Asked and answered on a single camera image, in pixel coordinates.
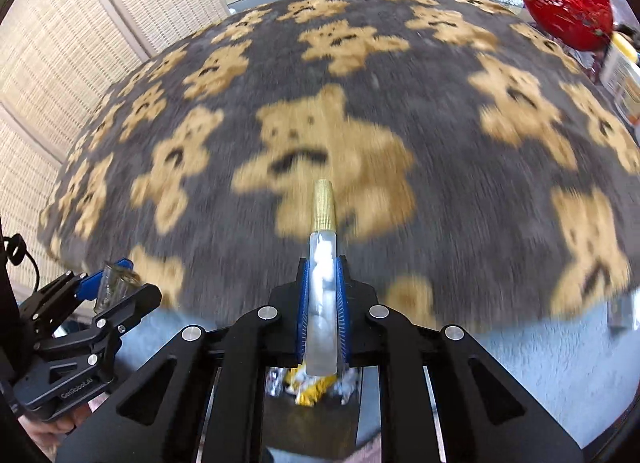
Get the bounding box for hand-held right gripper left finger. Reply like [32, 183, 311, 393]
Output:
[55, 257, 313, 463]

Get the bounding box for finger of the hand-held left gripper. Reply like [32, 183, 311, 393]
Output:
[20, 258, 135, 339]
[39, 283, 163, 384]

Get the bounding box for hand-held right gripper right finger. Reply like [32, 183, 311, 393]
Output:
[336, 255, 586, 463]

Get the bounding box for small clear jar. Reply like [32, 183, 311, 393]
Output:
[95, 263, 134, 315]

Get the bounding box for clear bottle with gold cap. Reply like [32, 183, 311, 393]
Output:
[302, 179, 346, 378]

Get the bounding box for dark grey trash bin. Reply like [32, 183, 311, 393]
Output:
[200, 363, 436, 463]

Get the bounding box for person's left hand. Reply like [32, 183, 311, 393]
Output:
[20, 390, 108, 449]

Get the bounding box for crumpled silver foil wrapper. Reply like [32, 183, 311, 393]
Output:
[266, 367, 297, 398]

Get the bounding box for yellow crumpled wrapper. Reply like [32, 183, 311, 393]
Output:
[284, 365, 337, 407]

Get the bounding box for pink fluffy cloth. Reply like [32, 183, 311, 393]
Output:
[345, 442, 387, 463]

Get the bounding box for bear print fleece blanket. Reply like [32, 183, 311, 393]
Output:
[37, 0, 640, 336]

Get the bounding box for pale blue fluffy rug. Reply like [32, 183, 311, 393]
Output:
[117, 290, 640, 463]

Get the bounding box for woven rattan folding screen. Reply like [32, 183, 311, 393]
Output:
[0, 0, 231, 304]

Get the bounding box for white storage box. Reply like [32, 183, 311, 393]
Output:
[606, 292, 640, 332]

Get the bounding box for white labelled packet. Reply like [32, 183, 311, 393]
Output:
[599, 33, 640, 124]

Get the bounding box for red lattice basket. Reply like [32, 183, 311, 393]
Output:
[522, 0, 615, 52]

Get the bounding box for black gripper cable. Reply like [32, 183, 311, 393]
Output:
[2, 234, 42, 295]

